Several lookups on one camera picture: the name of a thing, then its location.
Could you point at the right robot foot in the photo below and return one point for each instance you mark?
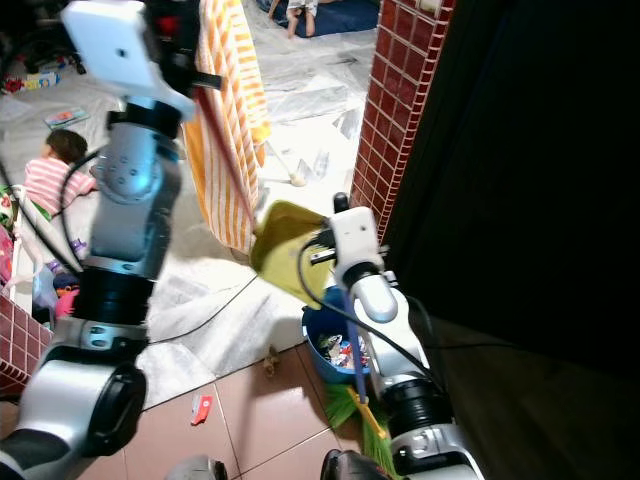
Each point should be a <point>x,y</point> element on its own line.
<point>355,467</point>

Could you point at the orange striped hanging cloth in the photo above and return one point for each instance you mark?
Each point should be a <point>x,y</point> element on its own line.
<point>225,130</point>

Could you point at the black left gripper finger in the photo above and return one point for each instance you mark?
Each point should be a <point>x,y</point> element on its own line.
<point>208,80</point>

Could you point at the blue plastic bucket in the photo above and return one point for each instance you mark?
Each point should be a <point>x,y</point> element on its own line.
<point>320,320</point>

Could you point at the standing person legs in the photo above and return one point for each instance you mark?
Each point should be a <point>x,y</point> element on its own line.
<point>305,15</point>

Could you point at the dark blue floor mat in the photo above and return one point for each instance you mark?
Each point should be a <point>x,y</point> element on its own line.
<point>355,15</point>

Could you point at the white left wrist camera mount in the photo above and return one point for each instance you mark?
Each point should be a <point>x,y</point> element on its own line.
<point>115,45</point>

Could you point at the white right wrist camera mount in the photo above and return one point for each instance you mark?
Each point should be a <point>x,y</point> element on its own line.
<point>352,240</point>

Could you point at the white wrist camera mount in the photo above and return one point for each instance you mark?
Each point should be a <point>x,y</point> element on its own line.
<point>115,45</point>
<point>352,240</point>

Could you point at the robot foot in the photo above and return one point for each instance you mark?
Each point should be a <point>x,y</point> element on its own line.
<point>355,467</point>
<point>198,469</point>

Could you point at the small red floor item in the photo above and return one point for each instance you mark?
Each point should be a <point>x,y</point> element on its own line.
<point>203,408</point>

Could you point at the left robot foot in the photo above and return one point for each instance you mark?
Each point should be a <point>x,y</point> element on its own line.
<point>198,469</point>

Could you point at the white rack leg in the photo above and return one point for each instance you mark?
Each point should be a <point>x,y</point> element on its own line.
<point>285,168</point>

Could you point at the wrappers rubbish pile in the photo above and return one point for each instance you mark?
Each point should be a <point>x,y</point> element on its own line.
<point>340,350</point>

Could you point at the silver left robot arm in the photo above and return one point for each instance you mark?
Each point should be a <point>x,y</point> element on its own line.
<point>125,200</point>

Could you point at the thin book on floor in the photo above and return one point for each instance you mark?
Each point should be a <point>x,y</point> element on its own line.
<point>67,117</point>

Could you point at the low red tiled wall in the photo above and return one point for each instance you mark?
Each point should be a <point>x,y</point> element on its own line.
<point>20,345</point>

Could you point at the red tiled pillar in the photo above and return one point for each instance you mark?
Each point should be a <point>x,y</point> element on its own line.
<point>400,100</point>

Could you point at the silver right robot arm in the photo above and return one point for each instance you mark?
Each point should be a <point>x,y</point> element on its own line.
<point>405,400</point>

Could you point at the child in striped shirt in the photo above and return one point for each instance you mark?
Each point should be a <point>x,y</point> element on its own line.
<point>50,182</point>

